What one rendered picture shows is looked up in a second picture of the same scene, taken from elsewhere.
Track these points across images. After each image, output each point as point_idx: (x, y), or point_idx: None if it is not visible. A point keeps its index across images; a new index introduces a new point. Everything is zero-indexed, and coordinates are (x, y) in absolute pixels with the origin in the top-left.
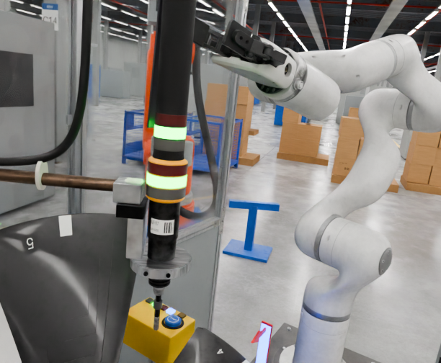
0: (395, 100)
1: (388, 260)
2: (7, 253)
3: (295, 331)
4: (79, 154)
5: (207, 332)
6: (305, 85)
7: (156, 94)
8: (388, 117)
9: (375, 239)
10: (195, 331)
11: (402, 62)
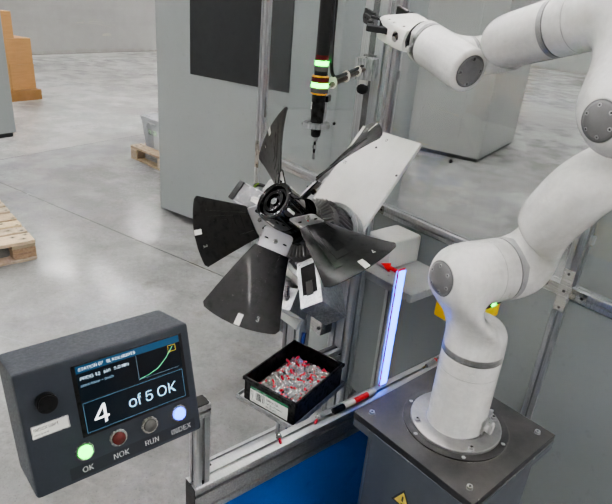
0: None
1: (438, 275)
2: (362, 132)
3: (534, 438)
4: None
5: (391, 247)
6: (414, 50)
7: (330, 47)
8: None
9: (448, 247)
10: (390, 242)
11: (555, 24)
